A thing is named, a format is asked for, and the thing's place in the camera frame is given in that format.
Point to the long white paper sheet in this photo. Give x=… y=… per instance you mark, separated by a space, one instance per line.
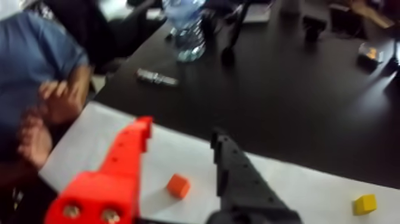
x=312 y=194

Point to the person in blue shirt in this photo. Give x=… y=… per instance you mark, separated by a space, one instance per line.
x=31 y=47

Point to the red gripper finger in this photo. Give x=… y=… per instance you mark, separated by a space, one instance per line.
x=103 y=194

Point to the clear plastic water bottle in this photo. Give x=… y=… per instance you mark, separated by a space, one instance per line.
x=187 y=34

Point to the yellow cube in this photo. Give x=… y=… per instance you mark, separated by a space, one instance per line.
x=365 y=204

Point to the black camera stand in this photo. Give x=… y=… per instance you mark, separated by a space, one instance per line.
x=232 y=37

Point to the small yellow block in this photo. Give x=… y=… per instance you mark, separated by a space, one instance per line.
x=371 y=53

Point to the person's right hand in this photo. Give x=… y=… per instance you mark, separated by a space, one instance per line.
x=36 y=142

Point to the orange cube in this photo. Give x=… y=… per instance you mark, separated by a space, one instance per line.
x=178 y=186

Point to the person's left hand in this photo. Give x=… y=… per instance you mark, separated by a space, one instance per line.
x=68 y=94

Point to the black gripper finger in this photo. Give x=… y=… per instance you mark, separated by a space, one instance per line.
x=243 y=194

